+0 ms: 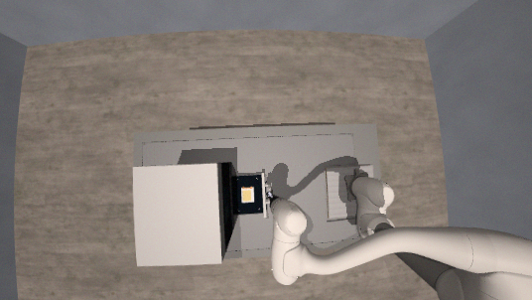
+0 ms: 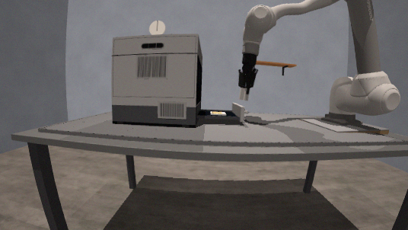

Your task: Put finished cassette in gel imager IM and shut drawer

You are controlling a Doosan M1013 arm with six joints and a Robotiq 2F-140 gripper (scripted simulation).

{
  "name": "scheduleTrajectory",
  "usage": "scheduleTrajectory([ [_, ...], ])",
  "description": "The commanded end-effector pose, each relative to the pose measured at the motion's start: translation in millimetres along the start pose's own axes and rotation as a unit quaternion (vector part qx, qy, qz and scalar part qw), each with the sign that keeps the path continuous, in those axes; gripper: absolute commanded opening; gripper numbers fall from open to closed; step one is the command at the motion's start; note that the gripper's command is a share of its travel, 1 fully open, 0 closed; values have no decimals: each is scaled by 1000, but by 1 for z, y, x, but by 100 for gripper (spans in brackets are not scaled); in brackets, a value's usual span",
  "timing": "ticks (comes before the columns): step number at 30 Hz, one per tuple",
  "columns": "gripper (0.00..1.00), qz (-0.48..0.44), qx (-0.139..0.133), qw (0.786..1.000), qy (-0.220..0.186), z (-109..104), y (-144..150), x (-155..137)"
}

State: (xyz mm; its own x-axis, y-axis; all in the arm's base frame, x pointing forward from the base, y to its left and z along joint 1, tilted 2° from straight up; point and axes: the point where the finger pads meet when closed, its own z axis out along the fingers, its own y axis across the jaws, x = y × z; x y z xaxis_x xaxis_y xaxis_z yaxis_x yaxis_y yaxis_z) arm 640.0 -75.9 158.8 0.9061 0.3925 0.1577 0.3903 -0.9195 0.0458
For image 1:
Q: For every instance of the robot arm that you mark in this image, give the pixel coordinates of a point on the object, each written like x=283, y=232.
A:
x=493, y=265

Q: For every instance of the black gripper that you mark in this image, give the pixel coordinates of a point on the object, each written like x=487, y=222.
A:
x=271, y=197

